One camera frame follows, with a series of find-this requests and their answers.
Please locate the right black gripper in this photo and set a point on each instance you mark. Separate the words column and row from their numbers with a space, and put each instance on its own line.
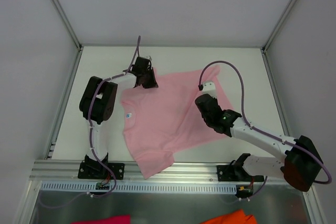
column 202, row 102

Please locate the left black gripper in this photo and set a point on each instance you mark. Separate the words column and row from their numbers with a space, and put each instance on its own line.
column 150, row 78

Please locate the pink t shirt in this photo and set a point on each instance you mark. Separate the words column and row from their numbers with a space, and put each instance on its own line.
column 159, row 122

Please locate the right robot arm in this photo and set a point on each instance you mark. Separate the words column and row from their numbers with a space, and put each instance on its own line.
column 294, row 159

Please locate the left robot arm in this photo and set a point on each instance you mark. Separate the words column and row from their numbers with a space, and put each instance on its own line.
column 97, row 105

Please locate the orange t shirt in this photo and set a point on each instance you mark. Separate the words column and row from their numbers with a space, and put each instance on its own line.
column 237, row 217

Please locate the red t shirt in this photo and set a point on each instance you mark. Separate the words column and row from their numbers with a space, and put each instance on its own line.
column 123, row 219

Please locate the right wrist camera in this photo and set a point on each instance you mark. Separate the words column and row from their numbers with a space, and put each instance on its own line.
column 208, row 88

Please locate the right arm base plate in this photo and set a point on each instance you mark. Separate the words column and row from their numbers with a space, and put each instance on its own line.
column 233, row 172

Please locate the left aluminium frame post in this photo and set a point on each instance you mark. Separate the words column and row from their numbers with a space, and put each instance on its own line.
column 64, row 19

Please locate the aluminium frame post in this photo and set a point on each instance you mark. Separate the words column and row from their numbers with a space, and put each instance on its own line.
column 280, row 22
column 64, row 19

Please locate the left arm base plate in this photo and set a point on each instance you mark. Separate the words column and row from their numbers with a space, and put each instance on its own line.
column 87, row 172

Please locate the aluminium mounting rail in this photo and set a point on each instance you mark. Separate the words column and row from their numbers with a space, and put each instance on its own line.
column 67, row 170

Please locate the slotted cable duct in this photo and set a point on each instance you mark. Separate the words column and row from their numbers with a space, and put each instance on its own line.
column 131, row 187

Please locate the right aluminium frame post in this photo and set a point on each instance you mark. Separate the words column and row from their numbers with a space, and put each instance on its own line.
column 280, row 22

